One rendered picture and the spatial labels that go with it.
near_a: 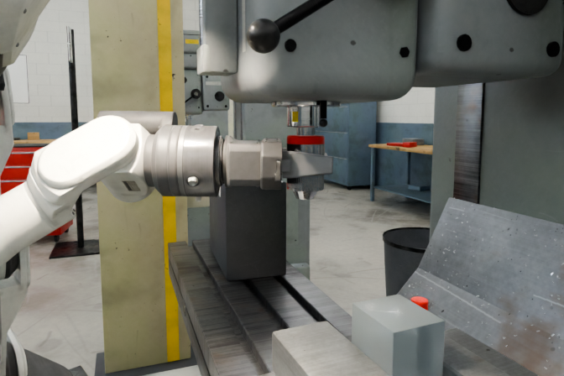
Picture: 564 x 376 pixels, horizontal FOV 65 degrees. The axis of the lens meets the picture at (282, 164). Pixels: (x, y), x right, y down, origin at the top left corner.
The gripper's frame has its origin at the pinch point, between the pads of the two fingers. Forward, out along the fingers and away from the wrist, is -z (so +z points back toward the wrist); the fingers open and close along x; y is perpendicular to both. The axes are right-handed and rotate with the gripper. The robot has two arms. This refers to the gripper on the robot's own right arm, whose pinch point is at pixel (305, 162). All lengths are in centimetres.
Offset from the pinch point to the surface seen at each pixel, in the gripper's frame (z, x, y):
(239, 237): 10.1, 26.8, 17.2
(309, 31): 0.8, -10.8, -13.9
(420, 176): -232, 625, 83
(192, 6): 169, 894, -234
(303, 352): 1.4, -19.0, 14.5
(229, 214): 11.9, 26.3, 12.6
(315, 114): -0.9, -2.2, -6.0
